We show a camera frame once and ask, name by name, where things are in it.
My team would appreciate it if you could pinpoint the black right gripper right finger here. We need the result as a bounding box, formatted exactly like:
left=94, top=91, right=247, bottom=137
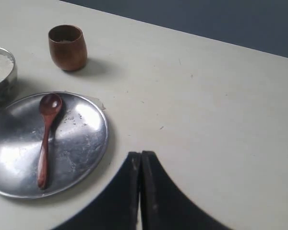
left=141, top=151, right=227, bottom=230

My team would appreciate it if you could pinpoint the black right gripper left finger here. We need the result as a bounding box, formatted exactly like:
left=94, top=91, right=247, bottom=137
left=55, top=152, right=141, bottom=230

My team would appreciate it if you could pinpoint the red-brown wooden spoon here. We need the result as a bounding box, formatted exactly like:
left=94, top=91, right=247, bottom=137
left=37, top=93, right=62, bottom=189

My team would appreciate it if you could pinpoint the steel bowl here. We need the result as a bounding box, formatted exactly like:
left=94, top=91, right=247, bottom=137
left=0, top=47, right=17, bottom=106

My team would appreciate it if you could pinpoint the round steel plate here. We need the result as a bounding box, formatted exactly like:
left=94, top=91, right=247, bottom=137
left=0, top=92, right=109, bottom=199

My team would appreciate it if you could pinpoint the brown wooden cup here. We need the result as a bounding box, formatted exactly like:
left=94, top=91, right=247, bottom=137
left=48, top=24, right=87, bottom=71

